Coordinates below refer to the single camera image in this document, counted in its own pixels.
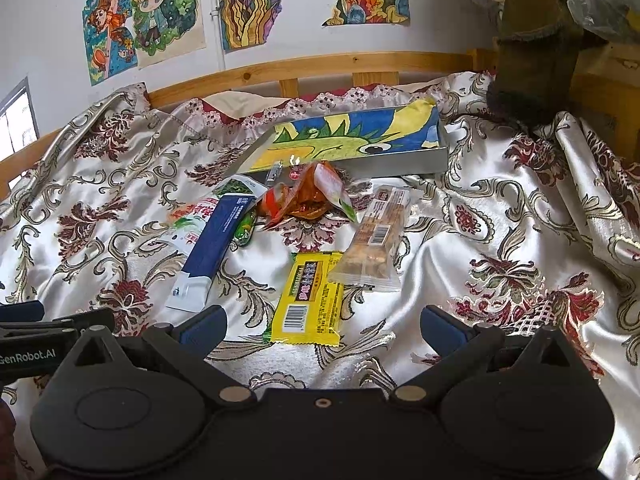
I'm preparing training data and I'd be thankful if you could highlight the floral satin bed cover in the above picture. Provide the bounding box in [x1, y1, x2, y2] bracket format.
[0, 70, 640, 480]

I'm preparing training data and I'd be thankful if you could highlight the navy blue long snack packet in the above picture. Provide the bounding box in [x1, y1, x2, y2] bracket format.
[165, 195, 255, 313]

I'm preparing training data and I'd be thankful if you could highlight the hanging dark clothes pile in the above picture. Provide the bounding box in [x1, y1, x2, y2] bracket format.
[486, 0, 596, 129]

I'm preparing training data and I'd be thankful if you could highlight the white green pickle bag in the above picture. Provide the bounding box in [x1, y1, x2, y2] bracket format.
[160, 174, 267, 255]

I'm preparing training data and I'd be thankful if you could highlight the orange spicy snack bag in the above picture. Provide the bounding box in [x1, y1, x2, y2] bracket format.
[257, 162, 358, 229]

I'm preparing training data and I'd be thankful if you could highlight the clear cracker snack packet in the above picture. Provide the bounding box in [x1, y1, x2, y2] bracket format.
[328, 185, 416, 292]

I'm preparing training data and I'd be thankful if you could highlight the blond boy drawing poster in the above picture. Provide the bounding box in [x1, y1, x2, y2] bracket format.
[131, 0, 206, 68]

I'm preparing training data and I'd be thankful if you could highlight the cardboard box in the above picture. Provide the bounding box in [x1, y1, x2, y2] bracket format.
[570, 44, 639, 162]

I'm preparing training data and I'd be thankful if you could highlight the green stick snack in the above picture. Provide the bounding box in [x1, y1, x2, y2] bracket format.
[230, 208, 257, 250]

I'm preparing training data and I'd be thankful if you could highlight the anime girl drawing poster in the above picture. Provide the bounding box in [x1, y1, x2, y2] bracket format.
[82, 0, 138, 86]

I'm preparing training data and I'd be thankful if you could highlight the yellow snack packet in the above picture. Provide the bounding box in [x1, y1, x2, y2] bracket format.
[269, 252, 344, 347]

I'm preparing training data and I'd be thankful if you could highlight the cream pillow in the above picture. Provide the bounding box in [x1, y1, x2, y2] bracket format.
[203, 90, 288, 119]

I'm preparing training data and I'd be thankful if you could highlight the grey tray with painted liner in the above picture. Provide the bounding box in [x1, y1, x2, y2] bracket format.
[228, 99, 448, 181]

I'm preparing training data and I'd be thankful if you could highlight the window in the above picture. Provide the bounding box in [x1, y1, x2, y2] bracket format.
[0, 77, 39, 160]

